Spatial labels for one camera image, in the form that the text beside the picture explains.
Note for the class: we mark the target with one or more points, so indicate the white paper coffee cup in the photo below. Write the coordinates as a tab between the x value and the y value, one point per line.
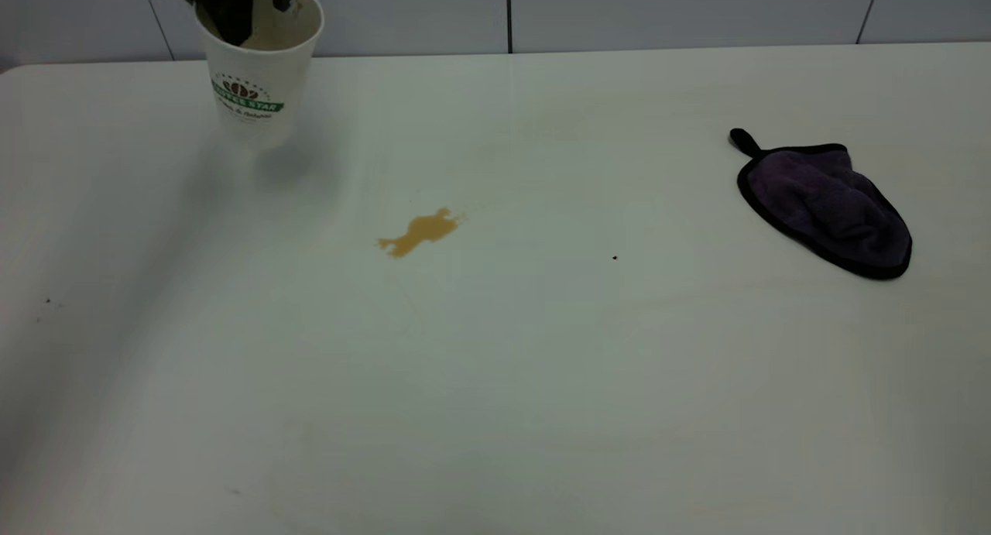
259	113

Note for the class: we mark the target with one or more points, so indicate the purple cloth with black trim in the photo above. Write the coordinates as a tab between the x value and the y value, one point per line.
828	206

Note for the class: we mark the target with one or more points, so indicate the brown coffee spill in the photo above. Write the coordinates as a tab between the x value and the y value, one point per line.
424	229

